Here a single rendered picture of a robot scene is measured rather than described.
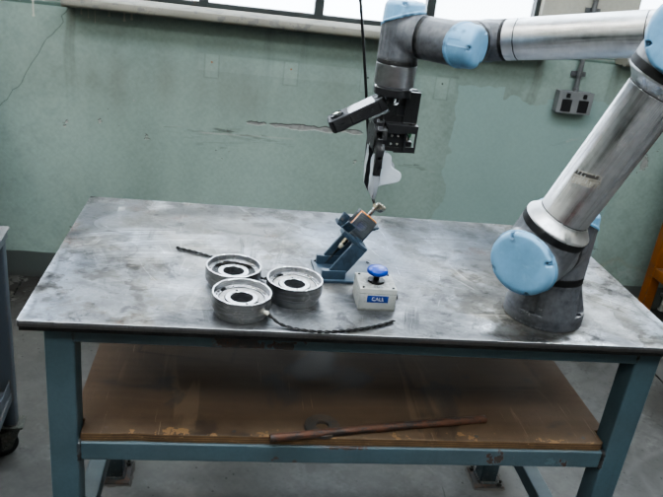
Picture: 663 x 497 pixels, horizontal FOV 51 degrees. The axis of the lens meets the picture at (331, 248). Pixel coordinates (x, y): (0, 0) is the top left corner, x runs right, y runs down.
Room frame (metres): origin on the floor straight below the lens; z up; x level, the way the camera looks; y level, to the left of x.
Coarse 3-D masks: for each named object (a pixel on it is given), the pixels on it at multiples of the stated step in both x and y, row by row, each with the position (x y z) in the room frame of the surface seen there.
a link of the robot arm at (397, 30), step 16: (400, 0) 1.29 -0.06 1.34; (384, 16) 1.31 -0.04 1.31; (400, 16) 1.28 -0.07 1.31; (416, 16) 1.28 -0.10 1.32; (384, 32) 1.30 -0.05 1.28; (400, 32) 1.28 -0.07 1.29; (384, 48) 1.29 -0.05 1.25; (400, 48) 1.28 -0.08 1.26; (400, 64) 1.28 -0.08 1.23; (416, 64) 1.31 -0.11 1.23
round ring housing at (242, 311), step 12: (216, 288) 1.11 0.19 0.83; (228, 288) 1.12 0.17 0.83; (252, 288) 1.13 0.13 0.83; (264, 288) 1.13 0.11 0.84; (216, 300) 1.06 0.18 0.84; (228, 300) 1.08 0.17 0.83; (240, 300) 1.11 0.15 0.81; (252, 300) 1.09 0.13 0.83; (264, 300) 1.09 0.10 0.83; (216, 312) 1.07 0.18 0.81; (228, 312) 1.04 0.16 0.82; (240, 312) 1.04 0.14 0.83; (252, 312) 1.05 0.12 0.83
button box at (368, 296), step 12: (360, 276) 1.21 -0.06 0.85; (372, 276) 1.20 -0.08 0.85; (384, 276) 1.22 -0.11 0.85; (360, 288) 1.16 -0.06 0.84; (372, 288) 1.16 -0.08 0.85; (384, 288) 1.17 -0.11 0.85; (396, 288) 1.17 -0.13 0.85; (360, 300) 1.15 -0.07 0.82; (372, 300) 1.16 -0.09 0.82; (384, 300) 1.16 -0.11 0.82
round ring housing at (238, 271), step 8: (216, 256) 1.23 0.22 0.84; (224, 256) 1.24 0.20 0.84; (232, 256) 1.24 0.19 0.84; (240, 256) 1.24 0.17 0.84; (248, 256) 1.24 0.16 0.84; (208, 264) 1.20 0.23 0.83; (232, 264) 1.22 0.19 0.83; (256, 264) 1.23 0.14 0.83; (208, 272) 1.16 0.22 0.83; (224, 272) 1.20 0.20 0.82; (232, 272) 1.21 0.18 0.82; (240, 272) 1.21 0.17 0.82; (248, 272) 1.19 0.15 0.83; (256, 272) 1.17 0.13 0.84; (208, 280) 1.16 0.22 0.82; (216, 280) 1.15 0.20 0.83
